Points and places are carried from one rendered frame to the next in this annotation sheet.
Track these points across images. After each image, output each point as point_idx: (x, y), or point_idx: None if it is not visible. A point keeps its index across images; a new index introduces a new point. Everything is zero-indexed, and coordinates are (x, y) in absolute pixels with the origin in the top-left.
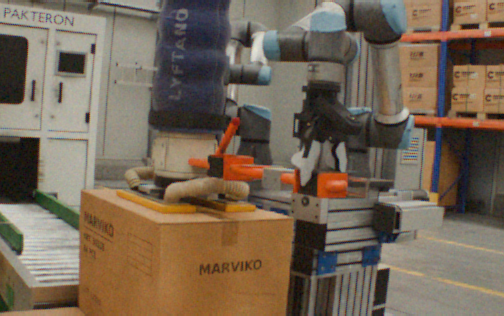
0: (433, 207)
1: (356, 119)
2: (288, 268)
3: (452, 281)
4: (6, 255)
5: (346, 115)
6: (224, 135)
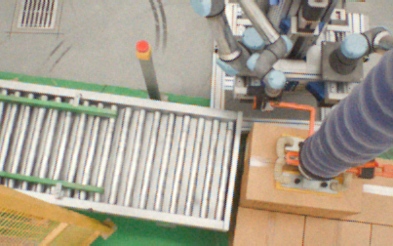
0: (364, 21)
1: None
2: None
3: None
4: (138, 215)
5: None
6: (368, 167)
